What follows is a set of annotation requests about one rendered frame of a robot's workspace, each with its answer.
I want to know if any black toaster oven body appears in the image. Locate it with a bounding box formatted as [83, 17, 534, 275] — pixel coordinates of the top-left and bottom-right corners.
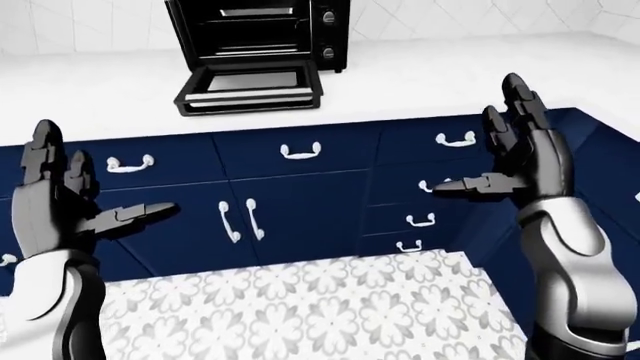
[164, 0, 349, 75]

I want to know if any navy blue cabinet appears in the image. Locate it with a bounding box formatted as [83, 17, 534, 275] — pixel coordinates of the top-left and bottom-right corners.
[0, 106, 640, 300]

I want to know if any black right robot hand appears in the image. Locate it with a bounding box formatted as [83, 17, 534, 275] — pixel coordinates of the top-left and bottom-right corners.
[431, 72, 575, 212]

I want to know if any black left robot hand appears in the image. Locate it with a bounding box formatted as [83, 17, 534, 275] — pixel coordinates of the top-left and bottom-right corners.
[10, 119, 180, 260]

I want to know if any black toaster oven door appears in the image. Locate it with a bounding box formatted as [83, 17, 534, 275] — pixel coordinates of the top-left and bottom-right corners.
[173, 60, 324, 118]

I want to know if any white cabinet door handle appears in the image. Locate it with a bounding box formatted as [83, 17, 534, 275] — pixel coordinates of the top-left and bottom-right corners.
[217, 200, 242, 245]
[244, 198, 266, 242]

